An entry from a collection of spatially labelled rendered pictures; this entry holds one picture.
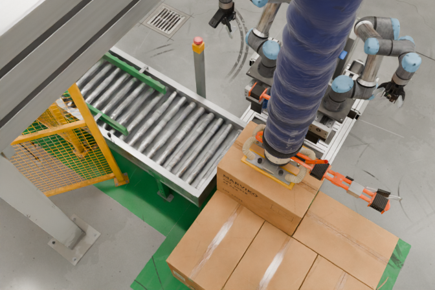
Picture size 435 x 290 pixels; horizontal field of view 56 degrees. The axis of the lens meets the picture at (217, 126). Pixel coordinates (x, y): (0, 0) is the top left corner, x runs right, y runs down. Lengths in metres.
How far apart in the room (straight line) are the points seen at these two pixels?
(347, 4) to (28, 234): 3.05
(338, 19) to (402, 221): 2.58
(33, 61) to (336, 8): 1.11
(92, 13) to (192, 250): 2.49
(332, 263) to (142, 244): 1.47
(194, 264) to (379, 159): 1.94
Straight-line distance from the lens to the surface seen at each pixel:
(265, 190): 2.51
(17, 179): 2.46
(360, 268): 2.93
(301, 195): 2.53
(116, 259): 3.44
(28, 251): 3.67
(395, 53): 2.06
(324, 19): 1.39
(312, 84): 1.66
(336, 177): 2.34
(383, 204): 2.36
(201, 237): 2.82
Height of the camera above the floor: 3.27
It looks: 60 degrees down
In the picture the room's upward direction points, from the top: straight up
